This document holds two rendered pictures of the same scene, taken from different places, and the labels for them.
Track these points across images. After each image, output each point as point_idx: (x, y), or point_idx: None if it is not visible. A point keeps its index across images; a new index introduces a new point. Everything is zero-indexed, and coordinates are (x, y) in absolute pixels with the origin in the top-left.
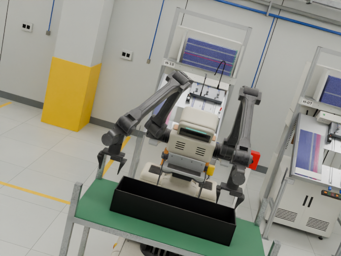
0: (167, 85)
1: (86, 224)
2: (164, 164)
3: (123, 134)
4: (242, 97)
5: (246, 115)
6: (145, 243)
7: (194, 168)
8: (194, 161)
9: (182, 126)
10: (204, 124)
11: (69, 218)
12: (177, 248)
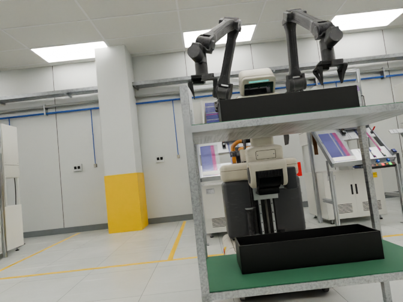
0: (223, 21)
1: (208, 128)
2: None
3: (205, 49)
4: (289, 14)
5: (303, 14)
6: (280, 121)
7: None
8: None
9: (246, 82)
10: (262, 74)
11: (187, 128)
12: (316, 112)
